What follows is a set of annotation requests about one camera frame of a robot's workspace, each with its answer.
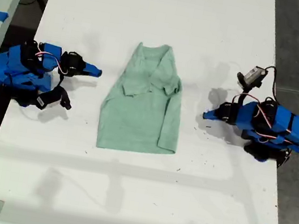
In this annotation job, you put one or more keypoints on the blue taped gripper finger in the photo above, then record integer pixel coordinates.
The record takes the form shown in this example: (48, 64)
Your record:
(91, 73)
(93, 67)
(215, 111)
(213, 117)

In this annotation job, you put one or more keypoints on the pale green T-shirt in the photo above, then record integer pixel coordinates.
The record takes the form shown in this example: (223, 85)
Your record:
(136, 121)

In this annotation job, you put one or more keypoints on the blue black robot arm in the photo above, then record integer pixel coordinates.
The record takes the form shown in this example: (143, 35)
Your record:
(1, 70)
(293, 127)

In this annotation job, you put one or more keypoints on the short black camera stalk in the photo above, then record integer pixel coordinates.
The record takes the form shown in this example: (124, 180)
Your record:
(246, 90)

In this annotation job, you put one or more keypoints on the silver black camera box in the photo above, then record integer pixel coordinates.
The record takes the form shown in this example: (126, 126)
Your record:
(251, 75)

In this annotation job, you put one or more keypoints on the black camera box white label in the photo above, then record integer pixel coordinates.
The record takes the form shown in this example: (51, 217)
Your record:
(49, 101)

